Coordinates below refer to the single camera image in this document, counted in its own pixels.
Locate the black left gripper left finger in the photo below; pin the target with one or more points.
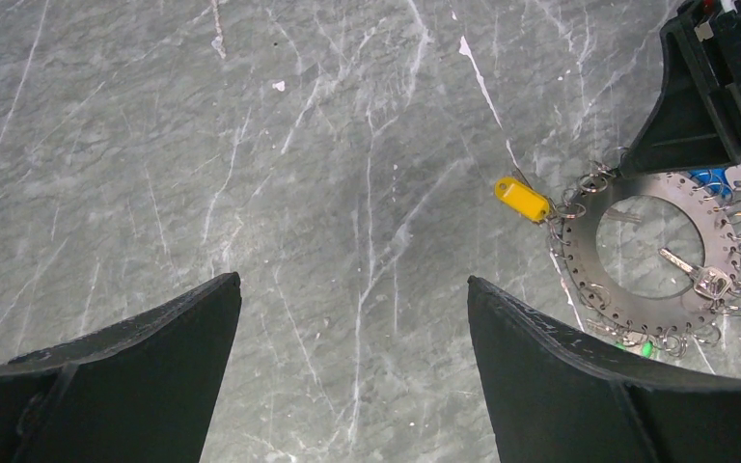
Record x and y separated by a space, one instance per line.
140 390

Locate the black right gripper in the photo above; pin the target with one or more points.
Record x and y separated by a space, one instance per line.
695 122

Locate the round metal key organizer disc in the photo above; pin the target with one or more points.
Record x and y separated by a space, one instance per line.
605 231

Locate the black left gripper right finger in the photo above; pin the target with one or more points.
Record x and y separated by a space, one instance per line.
556 394

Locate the yellow key tag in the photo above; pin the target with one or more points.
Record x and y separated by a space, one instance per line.
522 199

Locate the green key tag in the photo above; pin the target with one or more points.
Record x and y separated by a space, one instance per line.
643 348

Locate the silver key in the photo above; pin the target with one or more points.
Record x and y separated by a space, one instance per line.
709 282

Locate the blue key tag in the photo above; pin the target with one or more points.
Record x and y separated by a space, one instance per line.
713 181

